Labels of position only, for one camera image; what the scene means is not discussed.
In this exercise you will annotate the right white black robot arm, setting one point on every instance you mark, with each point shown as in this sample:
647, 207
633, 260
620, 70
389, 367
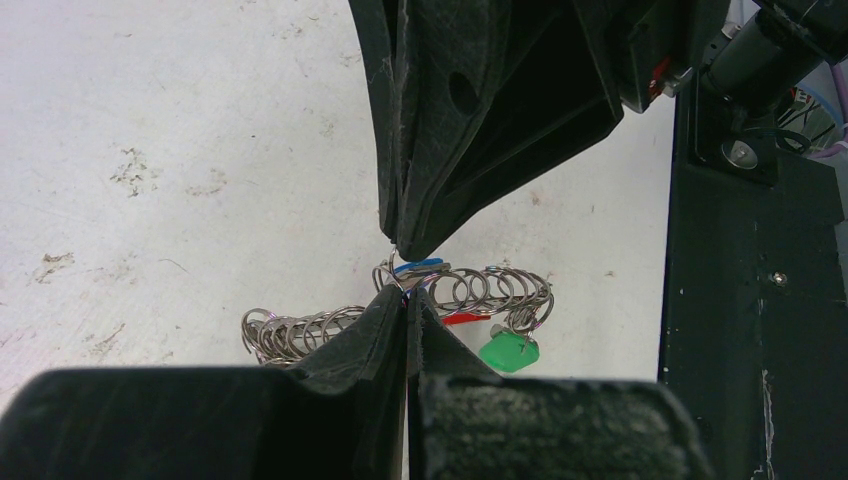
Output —
743, 75

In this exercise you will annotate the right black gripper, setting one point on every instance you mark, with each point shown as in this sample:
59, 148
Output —
494, 94

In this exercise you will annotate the key with blue tag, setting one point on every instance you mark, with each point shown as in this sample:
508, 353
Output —
411, 273

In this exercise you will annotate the key with green tag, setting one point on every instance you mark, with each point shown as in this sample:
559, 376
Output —
507, 351

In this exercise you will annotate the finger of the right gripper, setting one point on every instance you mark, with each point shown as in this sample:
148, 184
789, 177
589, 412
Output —
372, 20

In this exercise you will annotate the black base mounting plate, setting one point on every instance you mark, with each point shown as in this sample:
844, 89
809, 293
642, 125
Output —
754, 323

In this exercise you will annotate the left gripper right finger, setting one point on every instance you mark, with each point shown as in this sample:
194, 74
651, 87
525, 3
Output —
468, 422

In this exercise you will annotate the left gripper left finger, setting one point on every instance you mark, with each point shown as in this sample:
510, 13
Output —
336, 414

